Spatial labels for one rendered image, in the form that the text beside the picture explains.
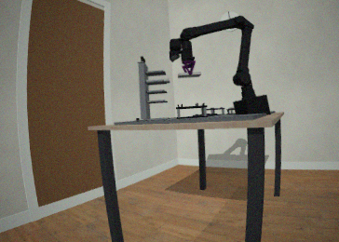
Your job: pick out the white microplate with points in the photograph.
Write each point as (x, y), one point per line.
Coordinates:
(165, 79)

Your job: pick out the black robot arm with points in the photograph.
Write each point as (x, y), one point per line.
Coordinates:
(242, 77)

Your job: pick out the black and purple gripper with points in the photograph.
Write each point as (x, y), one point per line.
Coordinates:
(189, 61)

